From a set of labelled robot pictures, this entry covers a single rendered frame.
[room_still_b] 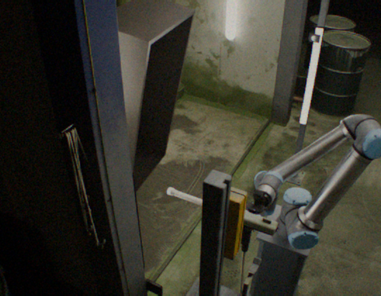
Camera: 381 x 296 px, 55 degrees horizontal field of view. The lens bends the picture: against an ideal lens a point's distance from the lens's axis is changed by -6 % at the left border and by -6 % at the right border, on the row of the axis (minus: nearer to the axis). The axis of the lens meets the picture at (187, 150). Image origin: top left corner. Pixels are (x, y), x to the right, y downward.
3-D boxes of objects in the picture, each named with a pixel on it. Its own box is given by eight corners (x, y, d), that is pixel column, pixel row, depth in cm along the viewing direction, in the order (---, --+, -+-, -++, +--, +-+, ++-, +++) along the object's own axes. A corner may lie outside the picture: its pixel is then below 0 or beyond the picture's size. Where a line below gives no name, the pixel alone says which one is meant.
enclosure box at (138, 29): (84, 182, 267) (89, 21, 189) (127, 137, 312) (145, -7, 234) (127, 204, 261) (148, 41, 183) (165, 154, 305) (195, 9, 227)
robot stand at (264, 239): (301, 282, 260) (321, 219, 222) (286, 316, 239) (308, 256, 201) (260, 266, 272) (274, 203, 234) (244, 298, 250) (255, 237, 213)
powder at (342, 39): (320, 30, 437) (320, 29, 436) (365, 36, 426) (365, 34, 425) (322, 46, 395) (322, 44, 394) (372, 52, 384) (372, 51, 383)
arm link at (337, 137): (363, 100, 169) (248, 175, 197) (372, 113, 159) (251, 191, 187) (374, 116, 174) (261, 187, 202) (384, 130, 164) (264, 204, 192)
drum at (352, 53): (307, 93, 489) (318, 27, 437) (351, 99, 478) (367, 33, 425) (308, 115, 443) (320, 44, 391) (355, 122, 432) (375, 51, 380)
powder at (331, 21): (359, 22, 466) (359, 22, 466) (346, 33, 432) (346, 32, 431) (320, 14, 493) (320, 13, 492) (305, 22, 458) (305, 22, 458)
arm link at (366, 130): (303, 230, 205) (387, 123, 163) (309, 256, 191) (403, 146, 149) (279, 224, 202) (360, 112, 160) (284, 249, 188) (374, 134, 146)
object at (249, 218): (272, 255, 158) (279, 218, 145) (268, 263, 155) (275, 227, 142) (174, 218, 178) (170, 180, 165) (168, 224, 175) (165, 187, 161)
